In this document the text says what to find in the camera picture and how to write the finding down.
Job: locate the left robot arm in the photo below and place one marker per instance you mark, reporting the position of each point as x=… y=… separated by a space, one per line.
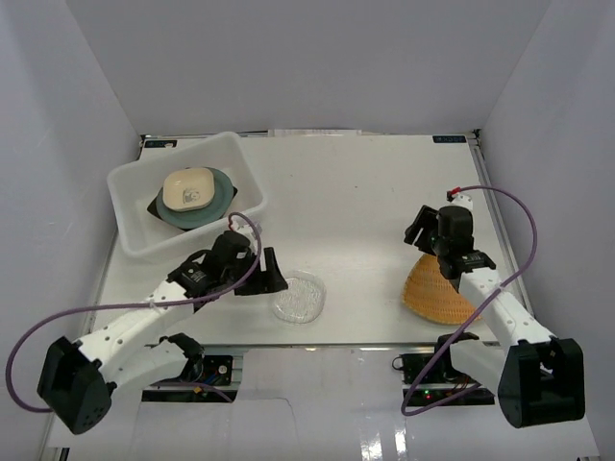
x=80 y=378

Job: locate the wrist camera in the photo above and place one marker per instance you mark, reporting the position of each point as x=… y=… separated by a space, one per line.
x=240 y=225
x=456 y=197

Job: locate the cream square small dish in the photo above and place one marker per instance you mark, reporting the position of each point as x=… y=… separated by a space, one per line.
x=188 y=189

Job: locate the clear glass plate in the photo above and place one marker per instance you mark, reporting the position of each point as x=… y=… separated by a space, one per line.
x=302 y=302

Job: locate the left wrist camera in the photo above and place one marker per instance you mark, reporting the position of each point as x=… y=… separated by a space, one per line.
x=240 y=225

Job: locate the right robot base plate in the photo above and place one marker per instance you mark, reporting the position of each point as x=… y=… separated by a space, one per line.
x=437 y=384

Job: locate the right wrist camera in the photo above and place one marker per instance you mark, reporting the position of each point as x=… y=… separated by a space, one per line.
x=456 y=197

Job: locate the white plastic bin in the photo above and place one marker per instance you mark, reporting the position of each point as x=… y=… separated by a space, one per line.
x=148 y=230

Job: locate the blue label left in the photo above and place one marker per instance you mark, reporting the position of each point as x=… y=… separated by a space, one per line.
x=160 y=143

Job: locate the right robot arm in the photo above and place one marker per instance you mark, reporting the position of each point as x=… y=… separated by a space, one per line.
x=535 y=377

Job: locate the blue label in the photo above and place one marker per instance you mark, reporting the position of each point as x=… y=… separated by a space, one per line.
x=160 y=143
x=449 y=139

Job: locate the blue-grey round plate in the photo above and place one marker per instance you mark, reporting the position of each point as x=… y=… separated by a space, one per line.
x=216 y=206

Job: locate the blue label right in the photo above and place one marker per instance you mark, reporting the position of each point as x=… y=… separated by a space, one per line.
x=449 y=139

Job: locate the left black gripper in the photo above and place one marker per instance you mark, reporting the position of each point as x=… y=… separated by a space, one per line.
x=259 y=280

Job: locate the black square yellow-centre plate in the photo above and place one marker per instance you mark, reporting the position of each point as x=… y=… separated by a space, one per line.
x=163 y=211

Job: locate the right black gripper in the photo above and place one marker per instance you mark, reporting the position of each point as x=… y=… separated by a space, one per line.
x=426 y=219

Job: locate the robot base electronics with wires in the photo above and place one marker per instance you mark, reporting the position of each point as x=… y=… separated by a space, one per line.
x=217 y=383

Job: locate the orange bird-painted oval plate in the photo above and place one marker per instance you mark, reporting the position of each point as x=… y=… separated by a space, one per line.
x=431 y=297

